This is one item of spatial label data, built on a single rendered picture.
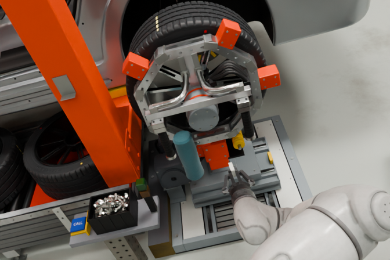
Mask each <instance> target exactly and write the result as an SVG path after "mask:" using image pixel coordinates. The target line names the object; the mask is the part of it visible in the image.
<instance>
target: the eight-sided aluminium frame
mask: <svg viewBox="0 0 390 260"><path fill-rule="evenodd" d="M190 49H191V50H190ZM207 50H211V51H213V52H215V53H217V54H219V55H221V56H223V57H225V58H227V59H229V60H232V61H234V62H236V63H237V64H239V65H241V66H243V67H245V68H246V69H247V74H248V77H249V79H250V83H251V85H250V87H251V90H252V95H251V97H250V98H249V100H250V105H251V111H250V116H251V118H252V116H253V115H254V114H255V113H256V112H257V111H258V109H260V108H261V106H262V105H263V98H262V93H261V87H260V83H259V76H258V70H257V69H258V68H257V64H256V61H255V59H254V57H253V56H252V55H250V54H249V53H247V52H245V51H243V50H241V49H239V48H237V47H235V46H234V48H233V49H232V50H231V49H228V48H225V47H222V46H219V45H218V41H217V38H216V36H214V35H212V34H206V35H202V36H199V37H195V38H191V39H187V40H184V41H180V42H176V43H173V44H169V45H163V46H161V47H158V48H157V49H156V51H155V52H154V55H153V56H152V58H151V59H150V61H149V69H148V71H147V73H146V75H145V76H144V78H143V79H142V80H141V81H140V80H138V81H137V82H136V85H135V86H134V93H133V95H134V97H135V100H136V102H137V104H138V106H139V108H140V111H141V113H142V116H143V118H144V120H145V122H146V125H147V128H148V129H149V131H150V132H151V133H154V131H153V128H152V126H151V121H147V120H146V118H145V111H148V110H149V105H151V104H150V102H149V99H148V97H147V95H146V91H147V89H148V87H149V86H150V84H151V83H152V81H153V80H154V78H155V76H156V75H157V73H158V71H159V70H160V68H161V66H162V65H163V64H164V62H166V61H169V60H173V59H177V57H181V56H183V57H184V56H188V55H191V54H192V53H200V52H203V51H207ZM243 127H244V126H243V121H242V118H241V113H239V112H238V113H237V114H236V115H235V117H234V118H233V119H232V120H231V122H230V123H228V124H226V125H221V126H218V127H214V128H212V129H210V130H209V131H197V132H193V133H191V134H192V138H193V140H194V143H195V145H196V147H197V145H204V144H207V143H211V142H216V141H219V140H224V139H228V138H229V139H230V138H232V137H235V136H236V135H237V134H239V132H240V131H241V130H242V128H243ZM179 131H184V130H182V129H180V128H177V127H175V126H172V125H169V124H167V131H166V132H167V135H168V137H169V139H170V140H172V138H173V137H174V135H175V134H176V133H177V132H179ZM154 134H155V133H154Z"/></svg>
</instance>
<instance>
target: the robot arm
mask: <svg viewBox="0 0 390 260"><path fill-rule="evenodd" d="M228 164H229V168H230V169H228V170H227V171H228V173H229V174H228V175H227V174H226V175H225V178H224V184H223V188H222V192H223V194H224V195H225V194H226V193H229V194H230V195H231V197H232V198H231V201H232V207H233V211H234V213H233V216H234V221H235V224H236V227H237V230H238V231H239V233H240V235H241V237H242V238H243V239H244V240H245V241H246V242H247V243H248V244H251V245H260V246H259V247H258V248H257V250H256V251H255V252H254V253H253V255H252V257H251V258H250V260H363V259H365V257H367V256H368V255H369V253H371V252H372V250H373V249H375V248H376V246H377V245H378V242H379V241H386V240H388V239H389V238H390V195H389V194H388V193H387V192H386V191H385V190H382V189H380V188H377V187H374V186H370V185H363V184H352V185H343V186H337V187H333V188H331V189H328V190H326V191H323V192H320V193H318V194H317V195H315V196H313V197H312V198H309V199H307V200H305V201H303V202H301V203H299V204H297V205H296V206H295V207H294V208H289V207H285V208H277V207H271V206H269V205H266V204H264V203H261V202H259V201H258V200H257V198H256V196H255V194H254V192H253V191H251V186H252V185H253V186H255V181H254V179H253V178H250V177H249V176H248V175H247V174H246V173H245V172H244V171H243V170H242V169H241V170H240V171H238V170H237V167H233V164H232V162H229V163H228ZM240 176H242V177H243V178H244V179H245V180H246V181H247V182H248V183H246V182H243V181H242V180H241V177H240ZM234 177H237V179H238V182H235V181H234ZM229 179H230V180H231V182H232V185H231V187H230V188H229Z"/></svg>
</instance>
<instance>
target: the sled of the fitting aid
mask: <svg viewBox="0 0 390 260"><path fill-rule="evenodd" d="M252 145H253V148H254V151H255V155H256V158H257V162H258V165H259V169H260V171H261V176H262V178H260V179H255V180H254V181H255V186H253V185H252V186H251V191H253V192H254V194H260V193H264V192H269V191H272V190H277V189H281V183H280V178H279V175H278V173H277V169H276V167H275V164H274V161H273V158H272V155H271V152H270V150H269V146H268V143H267V141H266V138H265V136H264V137H261V138H256V139H254V140H253V141H252ZM191 193H192V192H191ZM231 198H232V197H231V195H230V194H229V193H226V194H225V195H224V194H223V192H222V187H220V188H217V189H212V190H207V191H204V192H200V193H195V194H192V202H193V204H194V207H195V208H199V207H203V206H207V205H211V204H216V203H221V202H224V201H229V200H231Z"/></svg>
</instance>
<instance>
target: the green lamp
mask: <svg viewBox="0 0 390 260"><path fill-rule="evenodd" d="M136 188H137V189H138V191H141V190H146V189H147V182H146V180H145V178H140V179H137V180H136Z"/></svg>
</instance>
